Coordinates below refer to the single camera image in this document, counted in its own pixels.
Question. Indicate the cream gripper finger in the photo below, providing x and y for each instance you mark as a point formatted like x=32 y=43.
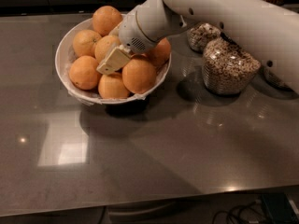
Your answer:
x=116 y=58
x=115 y=30

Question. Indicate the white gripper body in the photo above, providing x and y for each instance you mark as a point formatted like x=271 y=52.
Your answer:
x=131 y=34

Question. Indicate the orange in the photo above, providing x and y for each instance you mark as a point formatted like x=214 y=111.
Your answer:
x=112 y=87
x=160 y=54
x=84 y=42
x=139 y=75
x=103 y=46
x=83 y=73
x=105 y=19

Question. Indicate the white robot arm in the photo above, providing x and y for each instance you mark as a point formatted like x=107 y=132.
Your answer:
x=268 y=32

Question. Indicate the white bowl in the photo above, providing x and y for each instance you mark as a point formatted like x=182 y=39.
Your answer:
x=65 y=56

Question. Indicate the back left glass cereal jar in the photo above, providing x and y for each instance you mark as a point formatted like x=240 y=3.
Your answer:
x=200 y=35

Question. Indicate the front glass cereal jar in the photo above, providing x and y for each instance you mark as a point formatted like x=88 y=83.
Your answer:
x=227 y=68

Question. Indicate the dark box under table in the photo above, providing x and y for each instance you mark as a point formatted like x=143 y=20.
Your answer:
x=278 y=209

